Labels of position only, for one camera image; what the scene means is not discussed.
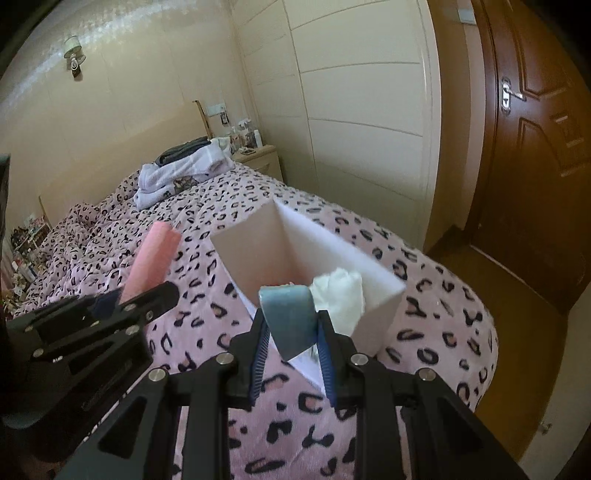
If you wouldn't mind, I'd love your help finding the pink hair roller clip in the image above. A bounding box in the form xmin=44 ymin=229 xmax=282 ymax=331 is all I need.
xmin=119 ymin=221 xmax=181 ymax=304

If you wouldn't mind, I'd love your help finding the blue makeup sponge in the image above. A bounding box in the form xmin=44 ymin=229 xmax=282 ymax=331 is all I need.
xmin=259 ymin=285 xmax=318 ymax=361

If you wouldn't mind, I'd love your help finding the white paper bag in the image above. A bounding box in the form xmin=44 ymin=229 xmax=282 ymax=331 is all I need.
xmin=212 ymin=201 xmax=406 ymax=396

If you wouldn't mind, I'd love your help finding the pink leopard print blanket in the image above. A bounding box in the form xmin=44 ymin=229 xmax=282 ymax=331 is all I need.
xmin=20 ymin=165 xmax=499 ymax=479

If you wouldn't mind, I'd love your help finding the cluttered side shelf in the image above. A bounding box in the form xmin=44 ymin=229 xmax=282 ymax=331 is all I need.
xmin=1 ymin=215 xmax=51 ymax=297

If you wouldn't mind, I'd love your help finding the pile of folded clothes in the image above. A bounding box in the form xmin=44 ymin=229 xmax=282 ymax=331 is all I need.
xmin=133 ymin=138 xmax=235 ymax=210

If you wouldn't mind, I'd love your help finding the crumpled white tissue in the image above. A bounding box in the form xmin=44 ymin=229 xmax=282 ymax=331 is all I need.
xmin=310 ymin=268 xmax=365 ymax=336

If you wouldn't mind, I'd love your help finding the wooden nightstand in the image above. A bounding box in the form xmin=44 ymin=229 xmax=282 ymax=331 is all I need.
xmin=232 ymin=145 xmax=283 ymax=182

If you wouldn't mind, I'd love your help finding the brown wooden door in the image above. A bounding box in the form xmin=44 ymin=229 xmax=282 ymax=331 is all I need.
xmin=466 ymin=1 xmax=590 ymax=313

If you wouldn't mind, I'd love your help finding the cream wardrobe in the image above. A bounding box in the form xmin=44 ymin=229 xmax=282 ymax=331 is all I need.
xmin=228 ymin=1 xmax=442 ymax=247

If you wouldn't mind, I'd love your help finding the wall lamp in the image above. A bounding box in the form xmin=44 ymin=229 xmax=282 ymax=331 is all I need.
xmin=64 ymin=35 xmax=86 ymax=81

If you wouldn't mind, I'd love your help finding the silver door handle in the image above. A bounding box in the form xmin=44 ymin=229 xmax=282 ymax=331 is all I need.
xmin=500 ymin=77 xmax=527 ymax=115

